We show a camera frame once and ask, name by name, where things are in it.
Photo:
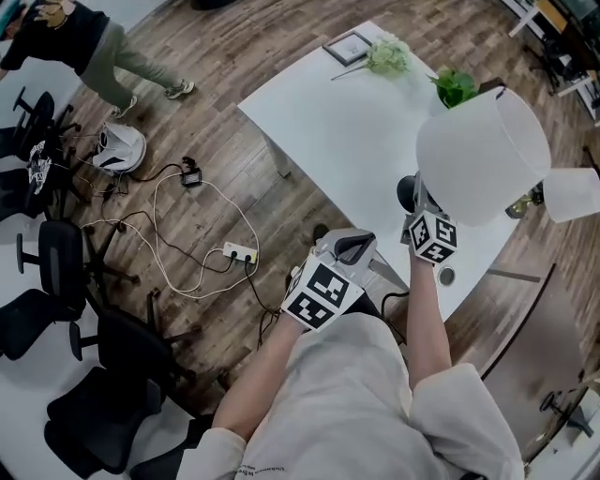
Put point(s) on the person's dark shoe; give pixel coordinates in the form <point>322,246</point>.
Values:
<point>321,233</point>

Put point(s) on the small black device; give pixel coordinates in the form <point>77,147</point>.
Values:
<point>191,177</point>

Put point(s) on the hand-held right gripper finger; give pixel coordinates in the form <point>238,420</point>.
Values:
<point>424,197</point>

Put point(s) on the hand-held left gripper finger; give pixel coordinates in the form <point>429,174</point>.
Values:
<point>365,265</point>
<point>330,239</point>

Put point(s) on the person's light grey shirt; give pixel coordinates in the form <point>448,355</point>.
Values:
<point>347,412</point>

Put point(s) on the large dark brown table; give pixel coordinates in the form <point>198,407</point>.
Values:
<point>529,351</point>

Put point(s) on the black swivel office chair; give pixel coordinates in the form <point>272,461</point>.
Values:
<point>558,61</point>

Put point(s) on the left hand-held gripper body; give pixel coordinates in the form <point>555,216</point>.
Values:
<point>321,295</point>

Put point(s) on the white lamp with gold base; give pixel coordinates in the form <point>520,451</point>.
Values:
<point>572,194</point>

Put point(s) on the green potted plant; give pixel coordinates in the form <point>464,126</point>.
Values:
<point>454,86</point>

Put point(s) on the person's left forearm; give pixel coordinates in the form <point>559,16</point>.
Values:
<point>262,375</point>

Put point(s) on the white green flower bouquet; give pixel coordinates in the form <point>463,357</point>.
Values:
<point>386,56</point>

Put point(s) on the cluster of black office chairs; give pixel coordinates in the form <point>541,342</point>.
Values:
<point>61,262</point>

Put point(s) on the white rectangular table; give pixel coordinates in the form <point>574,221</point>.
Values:
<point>337,136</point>

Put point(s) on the person's right forearm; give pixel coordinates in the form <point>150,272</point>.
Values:
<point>426,319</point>

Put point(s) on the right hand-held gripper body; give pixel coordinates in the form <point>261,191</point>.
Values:
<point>433,239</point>

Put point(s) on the black white gripper device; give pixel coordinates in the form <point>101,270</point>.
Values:
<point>40,164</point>

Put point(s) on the person's black trousers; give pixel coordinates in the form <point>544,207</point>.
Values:
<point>368,307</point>

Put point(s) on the black picture frame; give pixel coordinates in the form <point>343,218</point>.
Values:
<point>348,47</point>

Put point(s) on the white shade table lamp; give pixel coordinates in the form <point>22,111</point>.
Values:
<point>478,154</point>

